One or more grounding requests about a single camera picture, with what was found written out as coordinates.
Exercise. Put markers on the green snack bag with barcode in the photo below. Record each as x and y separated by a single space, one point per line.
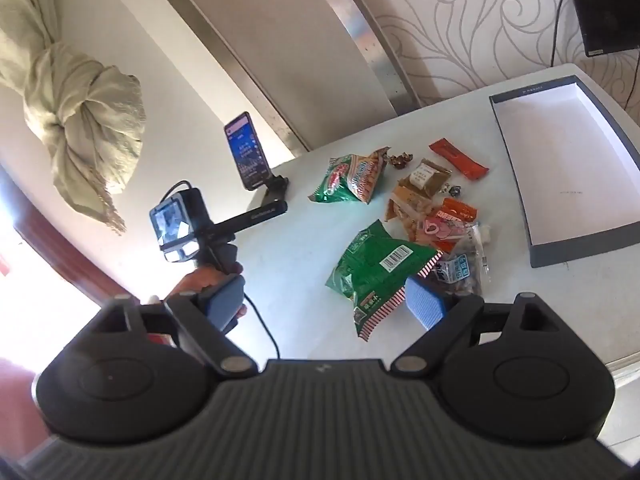
370 270

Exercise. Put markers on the grey box with white inside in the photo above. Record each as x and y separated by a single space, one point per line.
565 160

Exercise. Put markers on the black phone stand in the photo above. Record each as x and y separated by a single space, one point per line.
276 187

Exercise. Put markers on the blue white label snack packet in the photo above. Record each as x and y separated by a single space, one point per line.
457 272

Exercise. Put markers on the green snack bag red print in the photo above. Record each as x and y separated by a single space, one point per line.
345 180

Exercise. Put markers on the beige packet with white label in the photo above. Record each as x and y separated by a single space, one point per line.
422 175

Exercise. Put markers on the red snack packet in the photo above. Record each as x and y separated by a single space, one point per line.
457 157

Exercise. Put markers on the orange nut packet clear window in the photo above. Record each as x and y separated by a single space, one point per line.
407 210

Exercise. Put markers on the person's left hand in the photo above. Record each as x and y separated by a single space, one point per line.
200 280

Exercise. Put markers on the clear packet with pink print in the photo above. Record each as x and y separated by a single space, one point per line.
440 227

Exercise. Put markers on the brown foil candy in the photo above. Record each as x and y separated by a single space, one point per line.
402 158

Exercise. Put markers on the knotted beige curtain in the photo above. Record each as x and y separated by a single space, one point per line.
75 110

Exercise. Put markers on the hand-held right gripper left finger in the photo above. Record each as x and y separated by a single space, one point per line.
225 305

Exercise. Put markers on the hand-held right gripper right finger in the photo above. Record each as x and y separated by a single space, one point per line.
424 302

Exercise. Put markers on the small clear packet dark candy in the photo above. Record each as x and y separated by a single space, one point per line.
455 191

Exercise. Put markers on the clear packet with white candy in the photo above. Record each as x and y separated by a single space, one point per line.
480 240

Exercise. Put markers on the orange snack packet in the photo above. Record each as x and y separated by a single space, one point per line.
457 208

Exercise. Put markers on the smartphone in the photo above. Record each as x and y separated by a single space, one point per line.
247 152

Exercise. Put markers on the black television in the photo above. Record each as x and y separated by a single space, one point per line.
605 5

